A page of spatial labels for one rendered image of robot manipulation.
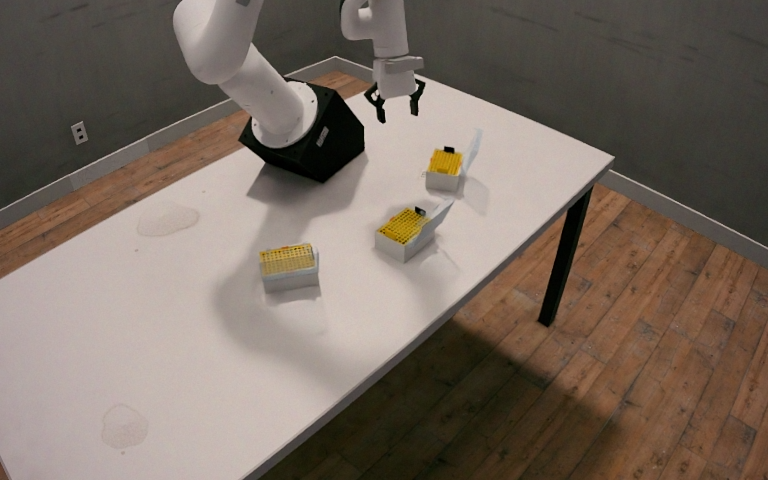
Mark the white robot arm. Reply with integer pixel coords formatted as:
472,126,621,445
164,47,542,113
173,0,424,148

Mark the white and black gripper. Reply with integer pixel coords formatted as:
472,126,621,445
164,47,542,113
363,57,426,124

